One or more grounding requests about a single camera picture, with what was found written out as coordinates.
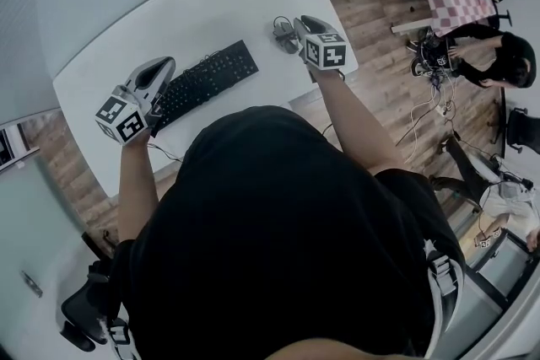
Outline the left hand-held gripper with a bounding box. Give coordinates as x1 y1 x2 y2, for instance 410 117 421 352
94 56 176 147

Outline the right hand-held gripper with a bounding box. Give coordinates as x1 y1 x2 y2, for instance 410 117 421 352
294 14 348 73

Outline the black keyboard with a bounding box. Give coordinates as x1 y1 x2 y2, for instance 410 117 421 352
152 39 260 138

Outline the person's right forearm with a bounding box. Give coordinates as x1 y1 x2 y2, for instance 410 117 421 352
312 68 407 175

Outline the person's left forearm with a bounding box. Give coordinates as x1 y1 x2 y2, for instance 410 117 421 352
116 135 160 244

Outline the pile of electronic equipment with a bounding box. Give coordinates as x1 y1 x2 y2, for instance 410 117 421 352
407 29 460 80

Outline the person's black shirt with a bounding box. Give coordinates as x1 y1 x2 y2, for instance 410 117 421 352
110 105 467 360

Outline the small grey floor object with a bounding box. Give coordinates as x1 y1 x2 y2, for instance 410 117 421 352
19 269 44 299

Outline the thin black keyboard cable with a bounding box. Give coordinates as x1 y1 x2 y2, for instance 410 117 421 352
146 142 185 163

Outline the tangle of floor cables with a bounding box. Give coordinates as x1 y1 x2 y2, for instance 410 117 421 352
395 73 463 164

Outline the grey and white harness strap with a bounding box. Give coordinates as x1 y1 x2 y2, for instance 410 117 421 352
423 239 465 357
99 318 140 360

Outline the black metal desk frame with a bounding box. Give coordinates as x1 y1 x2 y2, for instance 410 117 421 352
462 230 533 311

